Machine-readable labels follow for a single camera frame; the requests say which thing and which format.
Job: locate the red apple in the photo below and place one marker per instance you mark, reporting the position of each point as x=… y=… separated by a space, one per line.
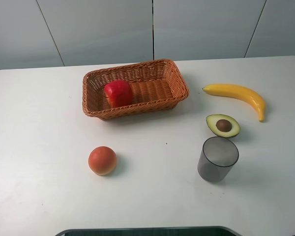
x=118 y=93

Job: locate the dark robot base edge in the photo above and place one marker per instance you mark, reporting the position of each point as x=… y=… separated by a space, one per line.
x=165 y=231

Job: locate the brown wicker basket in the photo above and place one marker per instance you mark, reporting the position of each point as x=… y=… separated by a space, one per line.
x=156 y=85

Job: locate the orange round bread bun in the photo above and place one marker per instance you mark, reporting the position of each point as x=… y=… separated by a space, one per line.
x=102 y=160

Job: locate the halved avocado with pit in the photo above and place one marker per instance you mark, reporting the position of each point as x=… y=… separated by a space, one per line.
x=223 y=125

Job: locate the grey translucent plastic cup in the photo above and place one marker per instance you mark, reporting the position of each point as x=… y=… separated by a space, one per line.
x=217 y=157

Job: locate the yellow banana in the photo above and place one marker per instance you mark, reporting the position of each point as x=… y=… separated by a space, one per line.
x=241 y=93

